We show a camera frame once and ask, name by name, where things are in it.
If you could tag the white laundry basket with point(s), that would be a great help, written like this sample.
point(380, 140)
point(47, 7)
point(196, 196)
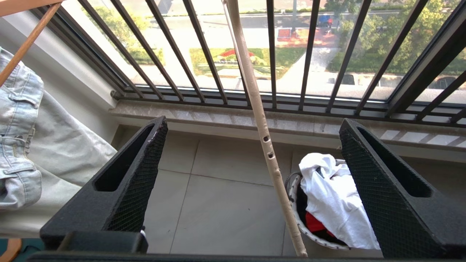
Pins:
point(293, 189)

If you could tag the light blue denim garment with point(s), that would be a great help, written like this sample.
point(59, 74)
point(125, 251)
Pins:
point(16, 123)

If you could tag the black window railing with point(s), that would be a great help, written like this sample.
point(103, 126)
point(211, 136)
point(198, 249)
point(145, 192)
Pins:
point(269, 54)

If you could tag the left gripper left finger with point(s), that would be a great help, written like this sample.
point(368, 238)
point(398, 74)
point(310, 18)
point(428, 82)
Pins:
point(127, 198)

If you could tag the beige wooden pole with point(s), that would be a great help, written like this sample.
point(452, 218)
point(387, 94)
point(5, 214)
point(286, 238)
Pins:
point(263, 131)

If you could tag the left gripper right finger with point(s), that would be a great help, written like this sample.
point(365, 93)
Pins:
point(386, 211)

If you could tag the white garment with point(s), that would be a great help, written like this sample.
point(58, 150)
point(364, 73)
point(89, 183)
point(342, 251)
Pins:
point(333, 196)

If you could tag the red garment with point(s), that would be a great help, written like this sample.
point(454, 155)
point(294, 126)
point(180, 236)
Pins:
point(314, 223)

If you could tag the pale grey-green garment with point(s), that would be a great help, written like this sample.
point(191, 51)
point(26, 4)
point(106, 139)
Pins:
point(65, 156)

